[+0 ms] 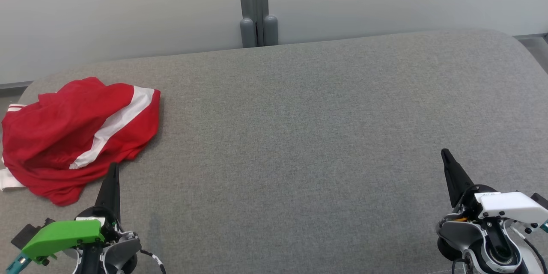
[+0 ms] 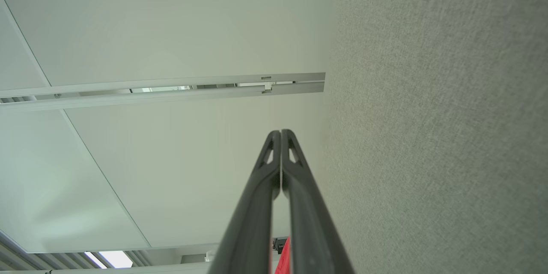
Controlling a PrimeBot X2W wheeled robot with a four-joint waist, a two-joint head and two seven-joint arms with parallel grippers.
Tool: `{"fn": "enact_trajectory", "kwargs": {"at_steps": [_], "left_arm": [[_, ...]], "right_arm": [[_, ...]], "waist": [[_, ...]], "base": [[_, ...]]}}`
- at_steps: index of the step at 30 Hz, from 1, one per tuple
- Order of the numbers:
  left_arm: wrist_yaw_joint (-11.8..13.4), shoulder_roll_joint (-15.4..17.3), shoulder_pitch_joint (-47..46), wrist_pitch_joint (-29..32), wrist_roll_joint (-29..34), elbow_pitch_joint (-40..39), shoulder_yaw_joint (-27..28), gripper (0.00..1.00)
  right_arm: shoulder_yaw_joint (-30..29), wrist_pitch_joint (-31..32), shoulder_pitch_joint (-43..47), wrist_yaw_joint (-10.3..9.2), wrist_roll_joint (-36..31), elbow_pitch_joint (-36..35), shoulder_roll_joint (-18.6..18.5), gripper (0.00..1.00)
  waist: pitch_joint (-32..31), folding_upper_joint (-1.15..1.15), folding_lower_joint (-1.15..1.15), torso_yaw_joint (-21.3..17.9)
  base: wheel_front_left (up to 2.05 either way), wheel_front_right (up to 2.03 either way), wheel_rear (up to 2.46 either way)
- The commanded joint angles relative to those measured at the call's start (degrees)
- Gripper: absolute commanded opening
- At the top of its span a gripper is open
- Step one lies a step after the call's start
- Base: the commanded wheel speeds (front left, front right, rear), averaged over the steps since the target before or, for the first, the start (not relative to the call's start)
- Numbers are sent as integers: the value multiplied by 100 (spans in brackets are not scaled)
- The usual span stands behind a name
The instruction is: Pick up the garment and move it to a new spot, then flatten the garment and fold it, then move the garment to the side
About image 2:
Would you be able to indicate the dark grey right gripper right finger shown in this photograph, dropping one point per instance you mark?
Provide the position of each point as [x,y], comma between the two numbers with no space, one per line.
[308,222]

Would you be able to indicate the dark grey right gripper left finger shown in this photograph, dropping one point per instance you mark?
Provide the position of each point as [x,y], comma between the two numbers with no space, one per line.
[252,222]

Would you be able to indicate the red Bulls basketball jersey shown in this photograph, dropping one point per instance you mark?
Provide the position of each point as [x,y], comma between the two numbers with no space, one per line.
[283,261]

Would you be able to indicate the bright ceiling light panel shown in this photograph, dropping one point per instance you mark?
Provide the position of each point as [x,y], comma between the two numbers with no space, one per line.
[113,259]

